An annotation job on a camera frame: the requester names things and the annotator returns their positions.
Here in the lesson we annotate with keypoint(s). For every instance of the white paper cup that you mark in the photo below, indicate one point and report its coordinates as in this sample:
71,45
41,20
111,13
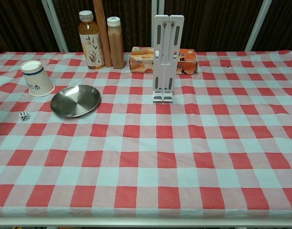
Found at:
38,80

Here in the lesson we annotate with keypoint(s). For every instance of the small white die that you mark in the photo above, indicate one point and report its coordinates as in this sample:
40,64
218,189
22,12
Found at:
24,116

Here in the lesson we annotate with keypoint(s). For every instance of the round silver metal plate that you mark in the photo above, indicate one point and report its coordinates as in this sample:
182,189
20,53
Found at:
75,101

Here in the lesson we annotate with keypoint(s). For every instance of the red white checkered tablecloth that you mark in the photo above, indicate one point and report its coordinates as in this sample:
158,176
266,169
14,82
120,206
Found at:
160,155

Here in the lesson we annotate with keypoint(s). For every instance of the orange biscuit box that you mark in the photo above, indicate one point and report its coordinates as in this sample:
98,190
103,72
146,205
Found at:
141,62

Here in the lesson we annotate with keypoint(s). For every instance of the orange tissue pack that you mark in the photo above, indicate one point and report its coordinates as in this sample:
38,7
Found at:
187,62

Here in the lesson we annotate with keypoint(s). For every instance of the white folding stand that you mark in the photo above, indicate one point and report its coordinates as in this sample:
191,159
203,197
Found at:
165,47

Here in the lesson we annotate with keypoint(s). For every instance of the brown drink bottle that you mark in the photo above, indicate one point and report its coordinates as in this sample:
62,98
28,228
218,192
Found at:
115,45

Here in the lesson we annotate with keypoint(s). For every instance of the orange tea bottle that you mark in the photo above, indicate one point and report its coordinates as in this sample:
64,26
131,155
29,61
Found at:
92,47

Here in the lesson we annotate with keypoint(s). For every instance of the wooden rolling pin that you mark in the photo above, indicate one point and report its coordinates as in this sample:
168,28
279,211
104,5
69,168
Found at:
103,33

